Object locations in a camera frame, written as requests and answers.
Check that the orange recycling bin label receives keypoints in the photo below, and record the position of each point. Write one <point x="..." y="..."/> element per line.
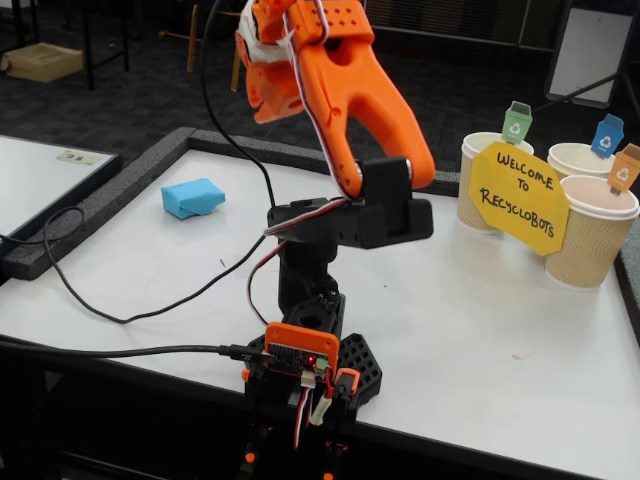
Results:
<point x="625" y="172"/>

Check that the gold framed blue chair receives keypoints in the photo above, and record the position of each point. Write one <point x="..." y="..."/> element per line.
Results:
<point x="227" y="3"/>

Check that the orange controller board holder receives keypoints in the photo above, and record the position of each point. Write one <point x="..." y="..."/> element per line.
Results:
<point x="300" y="335"/>

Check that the black framed white easel board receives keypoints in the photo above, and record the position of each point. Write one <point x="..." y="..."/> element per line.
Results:
<point x="590" y="50"/>

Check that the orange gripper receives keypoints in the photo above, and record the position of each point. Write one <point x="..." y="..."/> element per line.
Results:
<point x="264" y="95"/>

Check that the blue recycling bin label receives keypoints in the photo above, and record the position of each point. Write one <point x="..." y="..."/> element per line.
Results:
<point x="607" y="140"/>

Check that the brown cardboard box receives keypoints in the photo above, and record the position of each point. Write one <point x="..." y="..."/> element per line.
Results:
<point x="42" y="62"/>

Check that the small paper note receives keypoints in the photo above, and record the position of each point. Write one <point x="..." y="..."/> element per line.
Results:
<point x="80" y="158"/>

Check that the black robot base clamp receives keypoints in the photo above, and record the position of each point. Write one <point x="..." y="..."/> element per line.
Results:
<point x="362" y="360"/>

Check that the ribbed brown paper cup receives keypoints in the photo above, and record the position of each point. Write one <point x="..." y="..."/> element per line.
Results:
<point x="590" y="240"/>
<point x="467" y="210"/>
<point x="575" y="160"/>

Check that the orange and black robot arm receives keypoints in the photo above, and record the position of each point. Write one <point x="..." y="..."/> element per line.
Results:
<point x="345" y="100"/>

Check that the yellow handwritten welcome sign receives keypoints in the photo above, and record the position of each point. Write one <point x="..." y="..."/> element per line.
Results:
<point x="520" y="200"/>

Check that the short dark grey foam strip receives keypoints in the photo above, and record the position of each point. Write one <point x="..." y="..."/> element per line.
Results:
<point x="447" y="184"/>

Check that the black table leg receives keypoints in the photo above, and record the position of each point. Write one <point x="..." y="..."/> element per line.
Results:
<point x="89" y="50"/>

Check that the blue paper parcel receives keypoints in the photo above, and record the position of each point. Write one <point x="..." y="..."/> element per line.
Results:
<point x="192" y="197"/>

